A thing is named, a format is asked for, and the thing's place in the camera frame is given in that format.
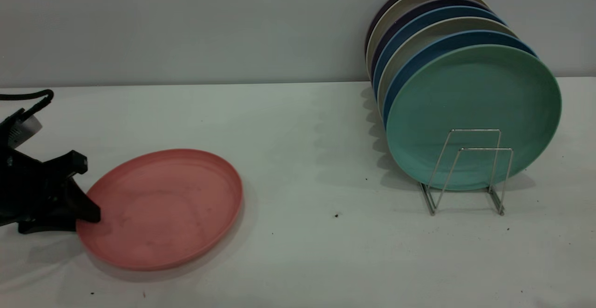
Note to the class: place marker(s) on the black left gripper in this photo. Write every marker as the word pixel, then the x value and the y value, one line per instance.
pixel 32 191

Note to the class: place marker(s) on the pink round plate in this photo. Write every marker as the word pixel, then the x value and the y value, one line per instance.
pixel 163 205

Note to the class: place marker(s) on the green round plate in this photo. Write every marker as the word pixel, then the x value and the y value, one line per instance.
pixel 465 94

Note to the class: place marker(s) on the blue round plate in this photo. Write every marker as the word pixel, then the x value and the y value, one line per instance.
pixel 437 14
pixel 456 37

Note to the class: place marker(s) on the dark navy round plate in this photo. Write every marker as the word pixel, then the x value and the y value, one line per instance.
pixel 437 2

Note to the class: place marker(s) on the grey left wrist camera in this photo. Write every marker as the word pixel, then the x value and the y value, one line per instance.
pixel 28 125

